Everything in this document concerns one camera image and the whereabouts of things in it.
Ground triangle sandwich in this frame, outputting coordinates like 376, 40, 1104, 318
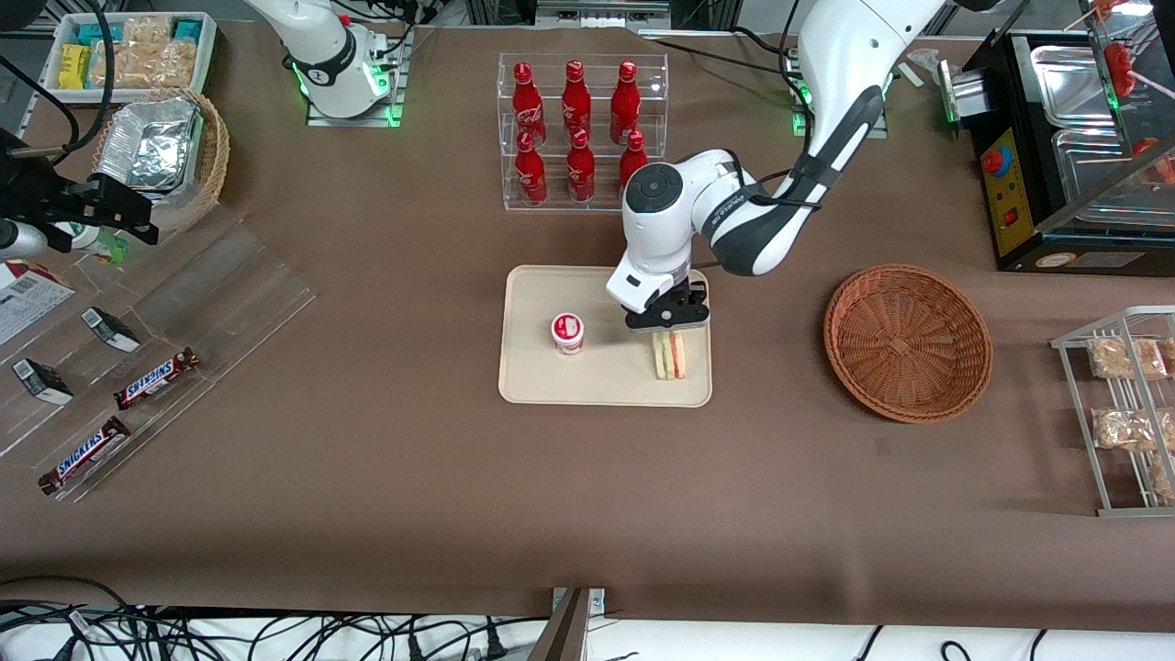
651, 330, 688, 381

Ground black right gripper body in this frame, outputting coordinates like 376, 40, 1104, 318
0, 129, 104, 253

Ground clear acrylic bottle rack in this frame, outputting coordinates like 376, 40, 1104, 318
498, 52, 669, 214

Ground black food warmer appliance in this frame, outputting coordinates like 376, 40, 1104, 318
936, 0, 1175, 276

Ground green label drink bottle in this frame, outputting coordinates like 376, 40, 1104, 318
55, 220, 132, 265

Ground black cable tangle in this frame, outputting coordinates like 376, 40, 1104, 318
0, 577, 552, 661

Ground beige plastic tray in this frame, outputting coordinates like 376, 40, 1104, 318
498, 265, 713, 408

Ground yellow snack packet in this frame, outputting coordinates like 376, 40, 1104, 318
58, 44, 93, 90

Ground white plastic snack bin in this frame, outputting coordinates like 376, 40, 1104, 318
41, 11, 218, 104

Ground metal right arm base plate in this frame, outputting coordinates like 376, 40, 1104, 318
306, 28, 407, 128

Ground empty-weave brown wicker basket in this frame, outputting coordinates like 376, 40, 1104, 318
823, 264, 994, 424

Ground red white paper carton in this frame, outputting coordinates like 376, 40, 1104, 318
0, 260, 76, 347

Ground black cable on table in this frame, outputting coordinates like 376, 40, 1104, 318
641, 28, 809, 79

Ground clear acrylic stepped display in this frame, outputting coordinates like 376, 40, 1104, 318
0, 204, 318, 504

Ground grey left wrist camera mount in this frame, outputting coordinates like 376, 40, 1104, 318
643, 280, 710, 315

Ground red white yogurt cup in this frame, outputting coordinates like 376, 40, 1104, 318
551, 313, 587, 357

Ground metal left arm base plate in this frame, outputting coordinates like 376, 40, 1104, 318
791, 78, 890, 139

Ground wicker basket with foil trays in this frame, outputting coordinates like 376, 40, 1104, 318
90, 87, 230, 235

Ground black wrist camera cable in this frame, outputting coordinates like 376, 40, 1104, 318
725, 151, 824, 214

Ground snickers chocolate bar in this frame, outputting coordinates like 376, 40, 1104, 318
113, 347, 201, 410
38, 416, 132, 496

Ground stack of foil trays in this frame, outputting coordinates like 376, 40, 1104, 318
96, 98, 203, 191

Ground small black white box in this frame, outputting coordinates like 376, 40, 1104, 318
11, 358, 74, 406
81, 307, 141, 353

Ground clear bagged crumble snacks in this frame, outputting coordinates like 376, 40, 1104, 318
92, 17, 198, 90

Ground red skewered food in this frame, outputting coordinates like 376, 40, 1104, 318
1104, 41, 1141, 98

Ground silver wire rack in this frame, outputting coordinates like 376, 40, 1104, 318
1051, 306, 1175, 517

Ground metal bracket with post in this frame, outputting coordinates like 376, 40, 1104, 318
532, 588, 607, 661

